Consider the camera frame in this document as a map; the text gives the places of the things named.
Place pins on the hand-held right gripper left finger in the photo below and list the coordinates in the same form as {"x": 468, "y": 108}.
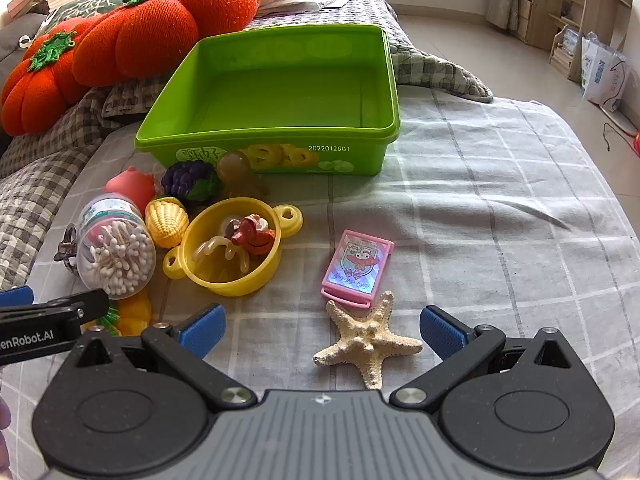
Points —
{"x": 202, "y": 327}

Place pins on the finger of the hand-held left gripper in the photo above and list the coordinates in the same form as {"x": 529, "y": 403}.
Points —
{"x": 75, "y": 305}
{"x": 17, "y": 296}

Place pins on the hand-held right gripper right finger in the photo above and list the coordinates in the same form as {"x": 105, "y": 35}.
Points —
{"x": 442, "y": 332}

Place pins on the yellow orange toy vegetable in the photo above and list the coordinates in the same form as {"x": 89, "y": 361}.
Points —
{"x": 132, "y": 312}

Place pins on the cotton swab jar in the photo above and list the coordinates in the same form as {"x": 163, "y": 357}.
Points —
{"x": 115, "y": 255}

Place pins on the yellow toy pot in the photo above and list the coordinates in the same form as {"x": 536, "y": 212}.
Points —
{"x": 260, "y": 275}

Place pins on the translucent octopus toy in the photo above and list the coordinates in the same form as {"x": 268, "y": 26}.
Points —
{"x": 210, "y": 250}

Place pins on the beige starfish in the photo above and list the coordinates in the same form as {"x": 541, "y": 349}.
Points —
{"x": 362, "y": 342}

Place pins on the orange clownfish toy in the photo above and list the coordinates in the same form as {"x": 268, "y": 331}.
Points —
{"x": 250, "y": 235}

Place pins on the pink card box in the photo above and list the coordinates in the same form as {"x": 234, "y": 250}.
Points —
{"x": 357, "y": 265}

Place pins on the yellow toy shell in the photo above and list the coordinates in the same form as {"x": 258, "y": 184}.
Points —
{"x": 167, "y": 222}

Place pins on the green plastic bin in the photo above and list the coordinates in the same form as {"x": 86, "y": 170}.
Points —
{"x": 280, "y": 100}

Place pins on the pink pig toy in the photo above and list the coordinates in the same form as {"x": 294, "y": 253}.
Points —
{"x": 132, "y": 187}

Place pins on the grey plaid bed sheet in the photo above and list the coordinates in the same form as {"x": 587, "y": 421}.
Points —
{"x": 500, "y": 210}

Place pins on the purple toy grapes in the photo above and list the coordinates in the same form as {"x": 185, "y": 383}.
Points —
{"x": 192, "y": 180}

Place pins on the amber octopus toy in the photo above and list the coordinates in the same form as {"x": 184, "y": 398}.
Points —
{"x": 234, "y": 166}

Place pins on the small orange pumpkin pillow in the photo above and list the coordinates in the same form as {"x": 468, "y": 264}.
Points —
{"x": 35, "y": 90}

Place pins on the grey checkered blanket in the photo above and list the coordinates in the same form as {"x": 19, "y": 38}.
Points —
{"x": 425, "y": 70}

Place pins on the large orange pumpkin pillow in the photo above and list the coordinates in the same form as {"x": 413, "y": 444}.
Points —
{"x": 150, "y": 35}

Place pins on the green patterned cushion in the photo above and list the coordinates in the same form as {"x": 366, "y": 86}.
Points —
{"x": 85, "y": 7}

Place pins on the white paper bag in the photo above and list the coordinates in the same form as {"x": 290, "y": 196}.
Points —
{"x": 600, "y": 75}

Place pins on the wooden desk with shelves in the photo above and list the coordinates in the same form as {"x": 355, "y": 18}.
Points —
{"x": 575, "y": 0}

